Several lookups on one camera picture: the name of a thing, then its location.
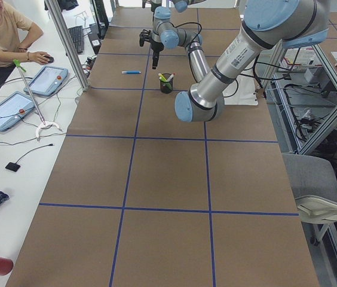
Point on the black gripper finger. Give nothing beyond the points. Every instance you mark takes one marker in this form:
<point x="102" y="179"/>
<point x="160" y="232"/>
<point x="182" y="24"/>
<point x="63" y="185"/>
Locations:
<point x="155" y="60"/>

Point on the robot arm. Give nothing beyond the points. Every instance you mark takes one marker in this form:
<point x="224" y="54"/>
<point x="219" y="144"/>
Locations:
<point x="294" y="23"/>
<point x="165" y="35"/>

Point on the yellow marker pen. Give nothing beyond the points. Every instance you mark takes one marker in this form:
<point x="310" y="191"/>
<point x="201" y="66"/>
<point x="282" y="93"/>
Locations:
<point x="162" y="77"/>

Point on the lower teach pendant tablet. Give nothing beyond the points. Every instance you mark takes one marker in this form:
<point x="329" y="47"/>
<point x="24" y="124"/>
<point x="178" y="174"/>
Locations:
<point x="13" y="109"/>

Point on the white red-capped marker pen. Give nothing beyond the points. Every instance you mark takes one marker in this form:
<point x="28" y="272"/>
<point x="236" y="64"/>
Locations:
<point x="170" y="77"/>

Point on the green marker pen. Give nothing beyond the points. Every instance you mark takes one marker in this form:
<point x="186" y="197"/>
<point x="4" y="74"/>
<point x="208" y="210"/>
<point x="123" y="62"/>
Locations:
<point x="168" y="85"/>

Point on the aluminium frame post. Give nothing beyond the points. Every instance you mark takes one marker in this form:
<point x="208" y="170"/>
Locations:
<point x="66" y="39"/>

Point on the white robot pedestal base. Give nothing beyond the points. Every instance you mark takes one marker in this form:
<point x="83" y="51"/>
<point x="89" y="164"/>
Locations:
<point x="241" y="92"/>

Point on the grey office chair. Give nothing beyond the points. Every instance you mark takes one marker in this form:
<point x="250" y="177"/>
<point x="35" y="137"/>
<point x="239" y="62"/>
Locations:
<point x="314" y="187"/>

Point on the small black square pad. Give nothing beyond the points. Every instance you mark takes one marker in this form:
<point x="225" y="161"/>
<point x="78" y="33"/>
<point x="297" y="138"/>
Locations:
<point x="14" y="167"/>

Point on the black computer mouse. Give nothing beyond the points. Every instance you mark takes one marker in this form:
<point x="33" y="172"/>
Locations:
<point x="50" y="59"/>

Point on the teach pendant tablet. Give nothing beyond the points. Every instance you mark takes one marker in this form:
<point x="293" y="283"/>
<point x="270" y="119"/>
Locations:
<point x="13" y="109"/>
<point x="47" y="80"/>

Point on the black keyboard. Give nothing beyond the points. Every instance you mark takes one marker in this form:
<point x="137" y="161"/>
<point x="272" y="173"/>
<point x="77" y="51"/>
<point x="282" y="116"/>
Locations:
<point x="77" y="36"/>

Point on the black mesh pen cup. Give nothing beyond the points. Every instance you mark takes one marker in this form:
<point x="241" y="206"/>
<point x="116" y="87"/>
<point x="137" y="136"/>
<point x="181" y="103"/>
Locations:
<point x="163" y="88"/>

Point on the upper teach pendant tablet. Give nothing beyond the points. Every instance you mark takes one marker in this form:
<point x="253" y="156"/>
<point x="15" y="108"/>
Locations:
<point x="47" y="80"/>

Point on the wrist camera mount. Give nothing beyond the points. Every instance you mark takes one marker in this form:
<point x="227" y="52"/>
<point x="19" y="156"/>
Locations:
<point x="144" y="36"/>

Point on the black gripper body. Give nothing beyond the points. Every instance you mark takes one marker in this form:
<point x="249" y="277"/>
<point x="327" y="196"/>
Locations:
<point x="156" y="46"/>

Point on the blue marker pen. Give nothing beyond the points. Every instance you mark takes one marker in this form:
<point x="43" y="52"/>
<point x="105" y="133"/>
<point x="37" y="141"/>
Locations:
<point x="130" y="72"/>

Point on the seated person beige shirt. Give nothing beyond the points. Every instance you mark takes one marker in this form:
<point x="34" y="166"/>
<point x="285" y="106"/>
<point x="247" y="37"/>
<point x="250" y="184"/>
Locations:
<point x="17" y="34"/>

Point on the grabber stick green handle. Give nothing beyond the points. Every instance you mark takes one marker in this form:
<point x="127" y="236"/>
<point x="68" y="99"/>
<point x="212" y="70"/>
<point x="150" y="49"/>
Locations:
<point x="44" y="123"/>

